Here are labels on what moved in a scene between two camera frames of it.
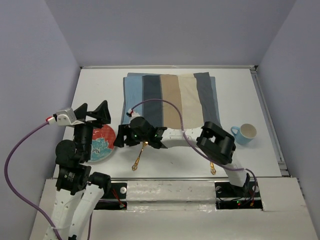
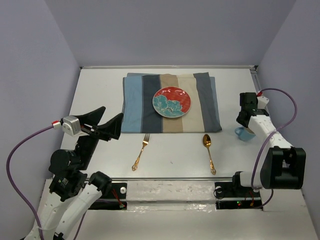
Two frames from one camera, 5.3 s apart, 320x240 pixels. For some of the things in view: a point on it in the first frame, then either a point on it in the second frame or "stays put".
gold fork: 135,167 stays put
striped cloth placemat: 196,94 stays put
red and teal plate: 102,143 → 171,102
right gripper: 122,130 → 237,120
